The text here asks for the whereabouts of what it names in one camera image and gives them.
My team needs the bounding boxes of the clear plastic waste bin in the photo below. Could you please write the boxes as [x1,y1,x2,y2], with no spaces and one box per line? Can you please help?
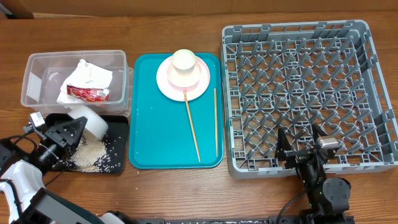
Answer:
[21,50,134,117]

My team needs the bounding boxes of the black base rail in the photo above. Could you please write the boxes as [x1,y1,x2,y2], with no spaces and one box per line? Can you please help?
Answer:
[133,215,355,224]

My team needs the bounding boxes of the white napkin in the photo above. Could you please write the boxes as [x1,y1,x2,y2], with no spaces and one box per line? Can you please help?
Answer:
[57,59,113,104]

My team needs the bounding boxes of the teal serving tray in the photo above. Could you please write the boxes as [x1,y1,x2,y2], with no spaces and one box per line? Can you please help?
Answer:
[129,53,224,169]

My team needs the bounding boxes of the small pink saucer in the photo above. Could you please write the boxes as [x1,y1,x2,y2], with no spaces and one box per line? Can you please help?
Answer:
[167,62,201,88]

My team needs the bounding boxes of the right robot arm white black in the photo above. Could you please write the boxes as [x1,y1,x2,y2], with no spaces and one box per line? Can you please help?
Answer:
[269,123,355,224]

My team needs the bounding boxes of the grey bowl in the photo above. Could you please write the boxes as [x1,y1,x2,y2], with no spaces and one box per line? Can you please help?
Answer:
[68,106,108,140]

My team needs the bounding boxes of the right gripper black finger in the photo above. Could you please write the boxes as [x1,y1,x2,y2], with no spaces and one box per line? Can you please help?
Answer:
[312,123,327,144]
[275,128,292,161]

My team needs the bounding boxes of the red snack wrapper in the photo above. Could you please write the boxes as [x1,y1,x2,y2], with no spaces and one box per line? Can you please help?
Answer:
[67,85,109,103]

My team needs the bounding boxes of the large pink plate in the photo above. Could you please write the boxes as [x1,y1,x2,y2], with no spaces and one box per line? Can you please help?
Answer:
[156,56,210,101]

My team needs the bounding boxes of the pile of rice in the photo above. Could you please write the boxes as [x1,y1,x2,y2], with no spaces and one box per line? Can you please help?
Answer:
[67,130,113,173]

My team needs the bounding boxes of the black plastic tray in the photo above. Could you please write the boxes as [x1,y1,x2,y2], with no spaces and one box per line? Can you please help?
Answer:
[64,115,129,174]

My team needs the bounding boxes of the white cup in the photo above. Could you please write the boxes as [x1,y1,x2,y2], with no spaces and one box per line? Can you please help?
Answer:
[172,49,197,77]

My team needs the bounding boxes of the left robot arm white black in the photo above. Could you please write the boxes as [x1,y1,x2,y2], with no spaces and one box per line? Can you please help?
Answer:
[1,116,135,223]

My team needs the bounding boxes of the grey dishwasher rack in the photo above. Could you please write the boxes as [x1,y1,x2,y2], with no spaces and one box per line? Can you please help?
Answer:
[221,20,397,179]

